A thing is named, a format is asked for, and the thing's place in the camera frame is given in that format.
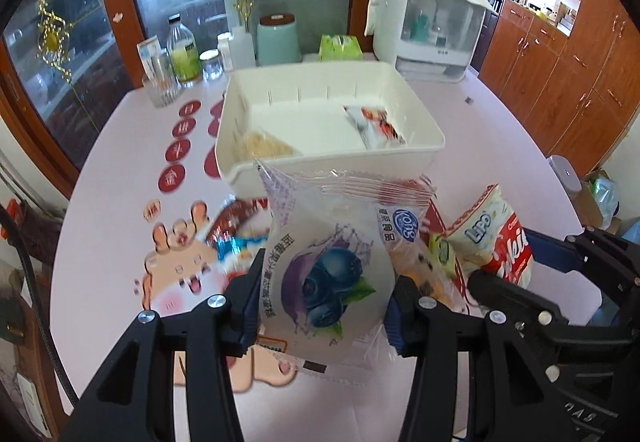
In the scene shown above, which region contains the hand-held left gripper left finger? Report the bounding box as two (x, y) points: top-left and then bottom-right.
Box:
(62, 247), (267, 442)

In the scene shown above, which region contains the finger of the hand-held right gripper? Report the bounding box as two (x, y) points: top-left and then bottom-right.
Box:
(467, 269), (572, 331)
(522, 226), (640, 297)

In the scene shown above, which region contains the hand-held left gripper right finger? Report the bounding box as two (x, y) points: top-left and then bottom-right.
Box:
(384, 275), (587, 442)

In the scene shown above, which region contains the white yellow cookie packet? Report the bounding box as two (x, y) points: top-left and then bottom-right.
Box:
(430, 185), (532, 286)

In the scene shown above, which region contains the blue snack packet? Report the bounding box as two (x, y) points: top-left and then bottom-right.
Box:
(215, 229), (271, 274)

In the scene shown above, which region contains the blueberry print snack packet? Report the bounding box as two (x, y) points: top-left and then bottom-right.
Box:
(254, 158), (437, 375)

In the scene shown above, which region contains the white plastic basket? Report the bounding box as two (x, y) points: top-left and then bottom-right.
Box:
(214, 61), (446, 199)

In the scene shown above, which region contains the clear bread snack packet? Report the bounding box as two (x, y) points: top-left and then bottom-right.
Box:
(387, 232), (473, 318)

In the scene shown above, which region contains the plastic bag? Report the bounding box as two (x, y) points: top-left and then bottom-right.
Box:
(592, 176), (622, 229)

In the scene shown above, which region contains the white plastic bin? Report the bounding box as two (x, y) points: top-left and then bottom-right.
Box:
(547, 155), (584, 194)

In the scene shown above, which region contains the brown-red snack packet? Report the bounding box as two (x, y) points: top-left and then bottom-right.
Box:
(207, 196), (273, 243)

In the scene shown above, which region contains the beige oat snack packet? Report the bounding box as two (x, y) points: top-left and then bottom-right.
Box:
(232, 129), (302, 164)

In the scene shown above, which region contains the wooden cabinet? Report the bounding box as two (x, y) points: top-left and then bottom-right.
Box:
(477, 0), (640, 165)

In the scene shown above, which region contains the white and red snack packet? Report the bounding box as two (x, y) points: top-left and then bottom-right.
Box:
(342, 105), (407, 151)

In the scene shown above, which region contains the white cosmetics storage box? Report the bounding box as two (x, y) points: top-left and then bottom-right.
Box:
(372, 0), (489, 83)

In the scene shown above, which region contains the glass tumbler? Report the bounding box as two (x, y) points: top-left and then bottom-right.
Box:
(142, 72), (182, 109)

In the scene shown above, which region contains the small glass jar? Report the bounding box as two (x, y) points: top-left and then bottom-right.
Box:
(199, 49), (225, 82)

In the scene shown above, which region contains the white squeeze bottle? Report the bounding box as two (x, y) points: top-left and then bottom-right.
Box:
(230, 26), (257, 71)

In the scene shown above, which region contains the plastic bottle with green label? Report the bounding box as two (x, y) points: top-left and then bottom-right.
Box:
(166, 15), (203, 86)

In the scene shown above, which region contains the green tissue pack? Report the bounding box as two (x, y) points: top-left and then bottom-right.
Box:
(318, 34), (364, 62)

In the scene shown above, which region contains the teal canister with brown lid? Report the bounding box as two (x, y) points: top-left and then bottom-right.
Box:
(256, 13), (303, 67)

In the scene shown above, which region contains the white and blue carton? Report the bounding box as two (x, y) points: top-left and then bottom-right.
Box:
(137, 36), (172, 83)

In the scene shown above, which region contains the black cable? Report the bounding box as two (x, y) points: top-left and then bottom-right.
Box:
(0, 202), (78, 403)

